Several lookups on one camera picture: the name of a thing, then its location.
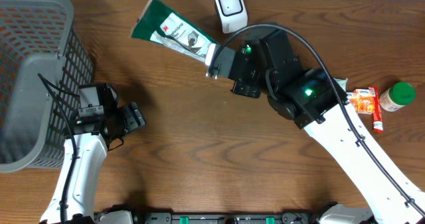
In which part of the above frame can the orange Kleenex tissue box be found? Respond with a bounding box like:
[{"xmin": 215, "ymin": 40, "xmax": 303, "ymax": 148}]
[{"xmin": 347, "ymin": 92, "xmax": 358, "ymax": 112}]

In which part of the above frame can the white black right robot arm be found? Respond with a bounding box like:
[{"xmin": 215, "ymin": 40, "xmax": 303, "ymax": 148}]
[{"xmin": 220, "ymin": 24, "xmax": 424, "ymax": 223}]

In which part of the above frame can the white barcode scanner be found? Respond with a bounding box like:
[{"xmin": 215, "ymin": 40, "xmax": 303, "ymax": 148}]
[{"xmin": 214, "ymin": 0, "xmax": 248, "ymax": 34}]

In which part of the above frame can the grey plastic shopping basket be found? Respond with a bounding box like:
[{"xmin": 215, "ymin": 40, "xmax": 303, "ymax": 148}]
[{"xmin": 1, "ymin": 0, "xmax": 94, "ymax": 173}]

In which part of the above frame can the green 3M gloves pack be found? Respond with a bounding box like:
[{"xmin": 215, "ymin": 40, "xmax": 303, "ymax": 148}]
[{"xmin": 130, "ymin": 0, "xmax": 215, "ymax": 62}]

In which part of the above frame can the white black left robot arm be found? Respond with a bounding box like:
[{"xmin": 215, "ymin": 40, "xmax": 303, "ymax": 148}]
[{"xmin": 40, "ymin": 83, "xmax": 145, "ymax": 223}]

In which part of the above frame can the green lid Knorr jar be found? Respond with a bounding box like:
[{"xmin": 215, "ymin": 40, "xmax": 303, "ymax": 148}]
[{"xmin": 380, "ymin": 82, "xmax": 416, "ymax": 112}]

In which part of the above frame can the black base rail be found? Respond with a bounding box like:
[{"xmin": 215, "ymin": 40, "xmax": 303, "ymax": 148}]
[{"xmin": 94, "ymin": 212, "xmax": 312, "ymax": 224}]

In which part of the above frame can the red sachet stick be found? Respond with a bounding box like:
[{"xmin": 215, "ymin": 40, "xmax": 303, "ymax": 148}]
[{"xmin": 369, "ymin": 86, "xmax": 383, "ymax": 134}]

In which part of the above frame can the narrow orange tissue box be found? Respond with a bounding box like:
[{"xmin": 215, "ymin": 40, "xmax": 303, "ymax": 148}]
[{"xmin": 353, "ymin": 89, "xmax": 375, "ymax": 114}]

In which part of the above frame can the light teal wipes pack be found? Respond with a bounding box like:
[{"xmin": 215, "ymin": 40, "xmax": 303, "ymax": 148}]
[{"xmin": 335, "ymin": 78, "xmax": 348, "ymax": 92}]

